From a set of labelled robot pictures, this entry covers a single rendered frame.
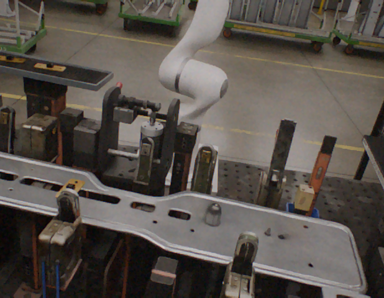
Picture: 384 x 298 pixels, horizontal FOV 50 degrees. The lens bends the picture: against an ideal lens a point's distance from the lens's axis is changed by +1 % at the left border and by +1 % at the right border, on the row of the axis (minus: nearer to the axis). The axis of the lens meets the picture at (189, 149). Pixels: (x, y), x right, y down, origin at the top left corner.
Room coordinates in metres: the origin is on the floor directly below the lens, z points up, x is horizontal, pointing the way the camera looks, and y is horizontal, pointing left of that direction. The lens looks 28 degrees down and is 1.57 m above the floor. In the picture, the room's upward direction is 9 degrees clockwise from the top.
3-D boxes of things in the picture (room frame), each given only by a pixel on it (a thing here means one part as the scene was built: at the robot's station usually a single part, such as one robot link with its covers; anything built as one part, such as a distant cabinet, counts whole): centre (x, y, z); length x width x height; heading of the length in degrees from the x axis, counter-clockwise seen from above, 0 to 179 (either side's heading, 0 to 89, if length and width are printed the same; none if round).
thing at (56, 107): (1.15, 0.45, 0.92); 0.10 x 0.08 x 0.45; 84
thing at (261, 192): (0.91, -0.22, 0.88); 0.07 x 0.06 x 0.35; 174
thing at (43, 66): (1.16, 0.44, 1.17); 0.08 x 0.04 x 0.01; 93
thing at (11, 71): (1.15, 0.45, 1.16); 0.37 x 0.14 x 0.02; 84
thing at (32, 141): (0.97, 0.40, 0.89); 0.13 x 0.11 x 0.38; 174
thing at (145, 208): (0.77, 0.08, 0.84); 0.12 x 0.05 x 0.29; 174
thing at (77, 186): (0.79, 0.26, 1.01); 0.08 x 0.04 x 0.01; 173
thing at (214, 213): (0.76, -0.08, 1.02); 0.03 x 0.03 x 0.07
